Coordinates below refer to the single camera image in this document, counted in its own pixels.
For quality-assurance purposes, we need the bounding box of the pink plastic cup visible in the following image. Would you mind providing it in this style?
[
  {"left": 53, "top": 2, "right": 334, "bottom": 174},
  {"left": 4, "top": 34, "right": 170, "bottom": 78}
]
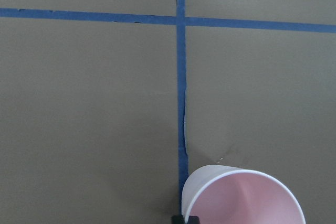
[{"left": 181, "top": 165, "right": 306, "bottom": 223}]

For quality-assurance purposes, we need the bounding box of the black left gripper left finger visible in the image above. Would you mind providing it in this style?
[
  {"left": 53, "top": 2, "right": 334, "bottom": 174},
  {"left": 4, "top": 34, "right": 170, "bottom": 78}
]
[{"left": 171, "top": 215, "right": 185, "bottom": 224}]

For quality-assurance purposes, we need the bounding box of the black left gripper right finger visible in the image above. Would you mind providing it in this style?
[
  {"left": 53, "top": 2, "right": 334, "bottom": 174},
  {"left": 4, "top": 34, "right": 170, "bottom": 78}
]
[{"left": 188, "top": 216, "right": 200, "bottom": 224}]

